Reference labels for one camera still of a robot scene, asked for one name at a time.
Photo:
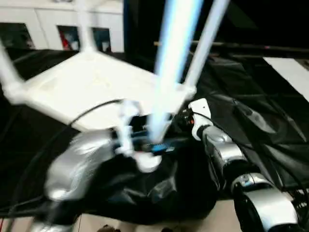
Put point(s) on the black shiny mat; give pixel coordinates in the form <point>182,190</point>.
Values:
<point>253,116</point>

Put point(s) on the long black bar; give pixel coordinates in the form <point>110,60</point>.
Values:
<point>253,47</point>

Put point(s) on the small yellow label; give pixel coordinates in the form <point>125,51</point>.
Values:
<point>157,44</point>

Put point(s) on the white display cabinet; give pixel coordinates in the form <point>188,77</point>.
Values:
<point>48,14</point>

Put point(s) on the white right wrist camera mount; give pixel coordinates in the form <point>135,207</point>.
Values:
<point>201,108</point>

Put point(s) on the red white box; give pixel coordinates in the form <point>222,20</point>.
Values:
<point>64,37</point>

